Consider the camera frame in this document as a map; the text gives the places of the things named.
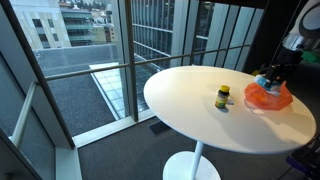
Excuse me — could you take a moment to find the brown bottle yellow cap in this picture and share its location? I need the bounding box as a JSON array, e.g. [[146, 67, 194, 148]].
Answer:
[[214, 84, 231, 109]]

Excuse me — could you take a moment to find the grey window mullion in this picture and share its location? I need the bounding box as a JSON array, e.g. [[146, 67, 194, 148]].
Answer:
[[117, 0, 140, 123]]

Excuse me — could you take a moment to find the dark equipment cart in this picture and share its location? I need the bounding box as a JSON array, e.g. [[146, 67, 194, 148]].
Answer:
[[285, 134, 320, 180]]

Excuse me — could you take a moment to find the green object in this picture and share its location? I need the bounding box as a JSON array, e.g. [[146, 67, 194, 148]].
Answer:
[[301, 49, 320, 65]]

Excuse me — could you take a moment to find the dark floor vent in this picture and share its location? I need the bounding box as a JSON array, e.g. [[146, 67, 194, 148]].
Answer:
[[147, 120, 171, 136]]

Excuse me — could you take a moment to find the orange plastic bag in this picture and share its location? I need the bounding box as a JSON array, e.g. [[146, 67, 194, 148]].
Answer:
[[244, 80, 294, 111]]

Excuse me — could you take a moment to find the white slanted handrail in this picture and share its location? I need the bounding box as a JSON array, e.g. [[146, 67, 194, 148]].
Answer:
[[10, 80, 38, 149]]

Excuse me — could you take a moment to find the white table pedestal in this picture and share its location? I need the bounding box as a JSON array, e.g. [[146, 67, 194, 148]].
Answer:
[[162, 140, 222, 180]]

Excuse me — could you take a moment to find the thin black cable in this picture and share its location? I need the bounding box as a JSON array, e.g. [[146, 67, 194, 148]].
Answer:
[[268, 0, 303, 69]]

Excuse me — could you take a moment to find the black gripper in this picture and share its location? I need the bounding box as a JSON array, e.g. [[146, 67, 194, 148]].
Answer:
[[265, 46, 304, 91]]

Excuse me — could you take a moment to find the grey metal window railing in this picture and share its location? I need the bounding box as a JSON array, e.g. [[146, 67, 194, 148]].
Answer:
[[44, 43, 252, 82]]

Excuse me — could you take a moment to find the white window sill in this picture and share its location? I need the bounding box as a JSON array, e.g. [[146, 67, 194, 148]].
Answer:
[[71, 109, 157, 148]]

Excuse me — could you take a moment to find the clear rectangular container blue label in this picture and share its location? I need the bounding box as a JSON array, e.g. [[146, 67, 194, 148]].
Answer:
[[253, 74, 284, 97]]

